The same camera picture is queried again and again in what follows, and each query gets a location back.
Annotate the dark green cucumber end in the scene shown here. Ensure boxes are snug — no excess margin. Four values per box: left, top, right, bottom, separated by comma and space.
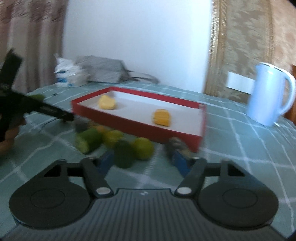
113, 140, 135, 169

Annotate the yellow fruit wedge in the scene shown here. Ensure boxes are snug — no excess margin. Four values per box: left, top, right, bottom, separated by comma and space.
98, 95, 116, 110

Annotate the yellow peeled fruit chunk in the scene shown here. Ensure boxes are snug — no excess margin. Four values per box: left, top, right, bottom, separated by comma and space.
152, 109, 171, 126

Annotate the person's left hand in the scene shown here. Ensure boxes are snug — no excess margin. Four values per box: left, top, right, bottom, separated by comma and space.
1, 118, 26, 156

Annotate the cucumber piece on cloth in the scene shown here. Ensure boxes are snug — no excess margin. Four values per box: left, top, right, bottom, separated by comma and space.
29, 94, 46, 102

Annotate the green cucumber piece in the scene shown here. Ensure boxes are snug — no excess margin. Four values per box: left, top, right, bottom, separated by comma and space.
75, 128, 103, 154

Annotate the green round fruit left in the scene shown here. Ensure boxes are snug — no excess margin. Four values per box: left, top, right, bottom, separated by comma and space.
103, 130, 124, 149

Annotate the green round fruit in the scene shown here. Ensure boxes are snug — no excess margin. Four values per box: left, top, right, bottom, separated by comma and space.
103, 130, 124, 149
132, 137, 154, 161

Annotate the dark skinned root piece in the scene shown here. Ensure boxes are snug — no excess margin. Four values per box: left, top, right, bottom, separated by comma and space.
73, 116, 89, 133

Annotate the white blue tissue pack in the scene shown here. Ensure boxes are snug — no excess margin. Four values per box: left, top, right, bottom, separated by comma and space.
54, 53, 89, 88

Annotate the green round fruit right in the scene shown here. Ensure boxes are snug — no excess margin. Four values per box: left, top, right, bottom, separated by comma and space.
132, 137, 154, 161

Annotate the green checked tablecloth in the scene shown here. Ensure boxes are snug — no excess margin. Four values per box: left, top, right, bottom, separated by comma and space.
1, 81, 295, 237

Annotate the red shallow cardboard tray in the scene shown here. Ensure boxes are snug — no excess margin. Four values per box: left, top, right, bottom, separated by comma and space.
71, 87, 207, 152

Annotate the beige patterned curtain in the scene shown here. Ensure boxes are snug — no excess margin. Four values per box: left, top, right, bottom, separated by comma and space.
1, 0, 68, 93

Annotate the grey patterned gift bag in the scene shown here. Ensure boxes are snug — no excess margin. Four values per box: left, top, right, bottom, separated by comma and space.
75, 55, 160, 84

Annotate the light blue electric kettle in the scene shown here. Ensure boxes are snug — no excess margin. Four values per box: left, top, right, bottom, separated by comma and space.
246, 62, 296, 128

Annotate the white wall switch panel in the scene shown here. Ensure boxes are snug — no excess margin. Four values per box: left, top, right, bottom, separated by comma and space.
226, 72, 255, 94

